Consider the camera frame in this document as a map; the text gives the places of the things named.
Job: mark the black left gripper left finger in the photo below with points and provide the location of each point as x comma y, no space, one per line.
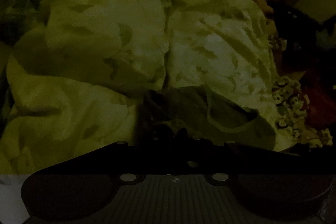
78,186

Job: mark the cartoon monkey print blanket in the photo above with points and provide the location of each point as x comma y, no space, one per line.
292,105

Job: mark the red cloth item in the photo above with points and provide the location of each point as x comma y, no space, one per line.
321,107

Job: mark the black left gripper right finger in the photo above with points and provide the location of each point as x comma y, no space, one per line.
269,175

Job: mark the dark small garment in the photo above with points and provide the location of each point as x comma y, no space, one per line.
195,112

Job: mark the light leaf-print bed comforter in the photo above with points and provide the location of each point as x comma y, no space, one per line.
80,68

